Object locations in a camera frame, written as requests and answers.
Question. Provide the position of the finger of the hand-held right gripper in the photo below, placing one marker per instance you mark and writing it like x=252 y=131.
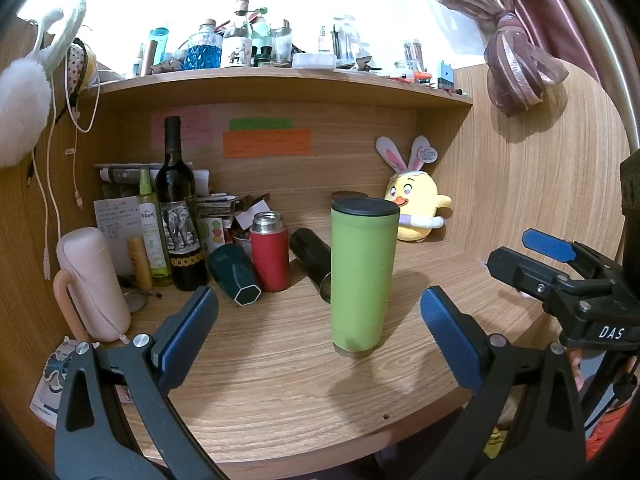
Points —
x=547 y=245
x=520 y=270

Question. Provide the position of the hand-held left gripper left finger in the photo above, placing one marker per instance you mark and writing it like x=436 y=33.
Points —
x=184 y=336

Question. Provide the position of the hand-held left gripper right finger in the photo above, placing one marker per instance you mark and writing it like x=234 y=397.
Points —
x=450 y=335

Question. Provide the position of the green cup with black lid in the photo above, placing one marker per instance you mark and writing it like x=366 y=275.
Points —
x=364 y=275

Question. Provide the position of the dark green hexagonal cup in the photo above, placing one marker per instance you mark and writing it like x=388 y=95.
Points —
x=232 y=272

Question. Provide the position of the black tumbler cup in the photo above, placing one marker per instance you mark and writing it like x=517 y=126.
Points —
x=312 y=260

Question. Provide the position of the small round mirror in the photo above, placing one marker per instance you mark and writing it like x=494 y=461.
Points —
x=135 y=302

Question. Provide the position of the yellow tube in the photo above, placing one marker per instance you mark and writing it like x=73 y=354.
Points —
x=140 y=265

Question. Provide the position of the green spray bottle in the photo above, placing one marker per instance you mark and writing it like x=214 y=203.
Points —
x=150 y=240

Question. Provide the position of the colourful printed box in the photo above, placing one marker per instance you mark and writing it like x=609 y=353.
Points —
x=215 y=235

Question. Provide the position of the dark wine bottle elephant label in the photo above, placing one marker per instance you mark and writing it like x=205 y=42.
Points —
x=177 y=230

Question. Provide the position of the red thermos bottle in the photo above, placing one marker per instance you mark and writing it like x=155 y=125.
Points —
x=270 y=252

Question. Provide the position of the yellow chick plush toy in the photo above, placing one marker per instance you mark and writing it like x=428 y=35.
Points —
x=415 y=210

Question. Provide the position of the handwritten paper note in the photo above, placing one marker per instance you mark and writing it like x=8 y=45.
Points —
x=115 y=222

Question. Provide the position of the blue white sticker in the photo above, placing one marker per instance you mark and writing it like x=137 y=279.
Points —
x=50 y=380

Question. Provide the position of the pink sheer curtain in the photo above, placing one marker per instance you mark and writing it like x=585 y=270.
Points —
x=505 y=45

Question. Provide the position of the metal pole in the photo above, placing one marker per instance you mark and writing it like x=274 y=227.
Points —
x=600 y=45

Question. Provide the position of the orange sticky note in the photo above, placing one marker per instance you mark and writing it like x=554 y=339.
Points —
x=267 y=142

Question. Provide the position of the pink sticky note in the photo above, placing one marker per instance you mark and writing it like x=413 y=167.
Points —
x=192 y=125

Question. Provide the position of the green sticky note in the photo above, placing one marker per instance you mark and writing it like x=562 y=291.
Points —
x=260 y=124

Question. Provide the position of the glass jar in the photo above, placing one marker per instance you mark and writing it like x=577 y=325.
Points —
x=413 y=55

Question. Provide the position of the wooden shelf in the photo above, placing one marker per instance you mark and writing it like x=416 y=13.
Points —
x=280 y=85

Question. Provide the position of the white fluffy earmuffs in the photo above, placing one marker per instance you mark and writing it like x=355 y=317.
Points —
x=22 y=105

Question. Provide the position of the polka dot headband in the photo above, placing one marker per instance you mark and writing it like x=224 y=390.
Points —
x=80 y=70

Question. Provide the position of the blue glass bottle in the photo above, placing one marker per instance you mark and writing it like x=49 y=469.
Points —
x=202 y=50

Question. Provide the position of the teal bottle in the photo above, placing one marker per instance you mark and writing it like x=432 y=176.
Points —
x=158 y=50

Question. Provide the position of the white plastic box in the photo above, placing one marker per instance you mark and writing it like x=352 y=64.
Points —
x=314 y=60

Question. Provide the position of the clear liquor bottle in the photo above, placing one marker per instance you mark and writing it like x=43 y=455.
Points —
x=237 y=40

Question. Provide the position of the clear glass bottle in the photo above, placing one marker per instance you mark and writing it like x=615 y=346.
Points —
x=280 y=45

